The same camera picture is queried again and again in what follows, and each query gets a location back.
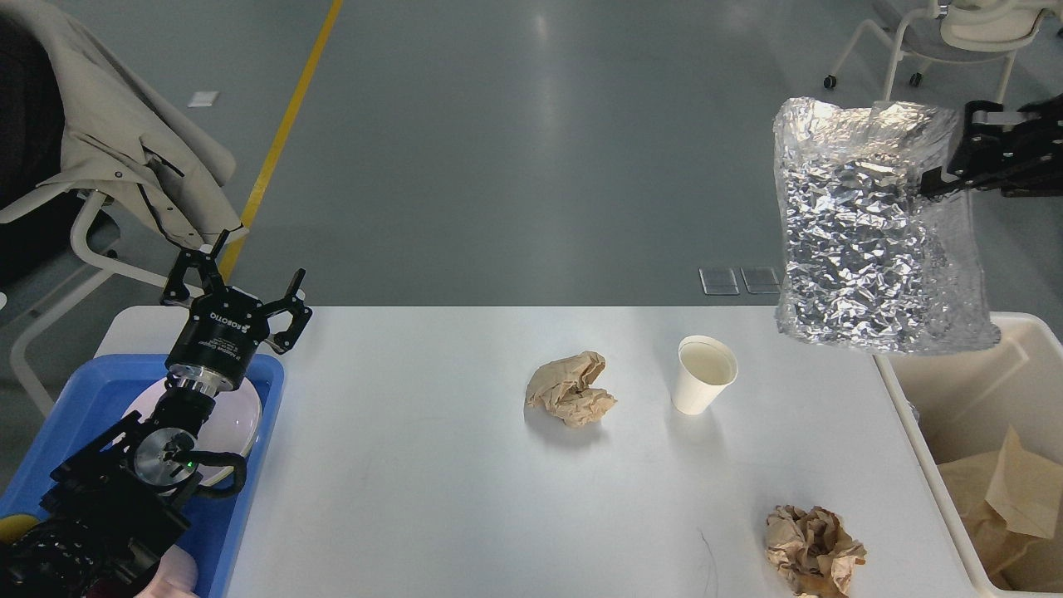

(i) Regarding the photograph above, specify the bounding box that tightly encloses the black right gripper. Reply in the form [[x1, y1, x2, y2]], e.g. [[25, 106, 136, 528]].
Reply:
[[918, 93, 1062, 200]]

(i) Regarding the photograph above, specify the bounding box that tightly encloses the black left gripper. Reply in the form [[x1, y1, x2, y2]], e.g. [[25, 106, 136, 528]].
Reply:
[[159, 230, 313, 391]]

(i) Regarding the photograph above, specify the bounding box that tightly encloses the pink plate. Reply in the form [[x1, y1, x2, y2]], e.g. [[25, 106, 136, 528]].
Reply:
[[122, 379, 261, 457]]

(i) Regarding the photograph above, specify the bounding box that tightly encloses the silver foil tray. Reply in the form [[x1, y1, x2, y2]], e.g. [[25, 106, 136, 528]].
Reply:
[[773, 97, 1000, 355]]

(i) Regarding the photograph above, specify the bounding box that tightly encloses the white paper cup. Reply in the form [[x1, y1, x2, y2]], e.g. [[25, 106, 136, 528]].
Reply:
[[671, 336, 739, 415]]

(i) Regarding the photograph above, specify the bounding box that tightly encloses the teal mug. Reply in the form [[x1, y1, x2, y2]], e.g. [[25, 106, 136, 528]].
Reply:
[[0, 513, 41, 546]]

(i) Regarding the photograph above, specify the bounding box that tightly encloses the brown paper ball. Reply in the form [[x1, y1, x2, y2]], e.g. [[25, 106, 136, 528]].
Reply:
[[524, 351, 618, 428]]

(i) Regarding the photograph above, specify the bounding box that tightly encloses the brown paper bag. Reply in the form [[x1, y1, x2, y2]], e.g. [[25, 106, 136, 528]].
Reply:
[[938, 427, 1062, 590]]

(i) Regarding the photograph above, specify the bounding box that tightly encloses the brown paper wad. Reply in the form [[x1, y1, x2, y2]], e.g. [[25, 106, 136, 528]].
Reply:
[[766, 506, 867, 597]]

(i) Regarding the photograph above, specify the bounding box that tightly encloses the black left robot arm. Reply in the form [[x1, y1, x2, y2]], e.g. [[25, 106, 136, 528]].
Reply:
[[2, 243, 313, 597]]

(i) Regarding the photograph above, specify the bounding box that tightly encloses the white chair right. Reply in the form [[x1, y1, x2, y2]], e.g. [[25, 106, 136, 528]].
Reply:
[[821, 1, 1061, 105]]

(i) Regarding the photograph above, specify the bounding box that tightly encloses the blue plastic tray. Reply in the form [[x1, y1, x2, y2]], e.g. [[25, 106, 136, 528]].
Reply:
[[1, 355, 285, 597]]

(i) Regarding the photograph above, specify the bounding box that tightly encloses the white floor plate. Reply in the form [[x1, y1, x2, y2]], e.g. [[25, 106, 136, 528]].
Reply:
[[187, 91, 220, 107]]

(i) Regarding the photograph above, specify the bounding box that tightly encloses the person in dark clothes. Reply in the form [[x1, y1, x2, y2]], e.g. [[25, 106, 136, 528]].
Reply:
[[1, 17, 83, 287]]

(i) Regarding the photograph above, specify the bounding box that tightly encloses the floor socket plate right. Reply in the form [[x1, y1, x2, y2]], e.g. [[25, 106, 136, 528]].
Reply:
[[741, 267, 781, 295]]

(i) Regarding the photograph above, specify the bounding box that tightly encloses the floor socket plate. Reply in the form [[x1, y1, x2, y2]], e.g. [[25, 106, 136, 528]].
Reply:
[[698, 267, 741, 297], [741, 267, 781, 295]]

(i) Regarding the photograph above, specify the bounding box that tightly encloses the white plastic bin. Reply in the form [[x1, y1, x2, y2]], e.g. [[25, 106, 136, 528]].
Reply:
[[876, 311, 1062, 597]]

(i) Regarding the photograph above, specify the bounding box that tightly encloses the floor socket plate left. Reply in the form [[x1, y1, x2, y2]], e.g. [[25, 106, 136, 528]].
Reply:
[[698, 267, 741, 297]]

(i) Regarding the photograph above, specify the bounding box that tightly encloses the pink mug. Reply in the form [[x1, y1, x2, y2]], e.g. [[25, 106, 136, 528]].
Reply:
[[86, 546, 198, 597]]

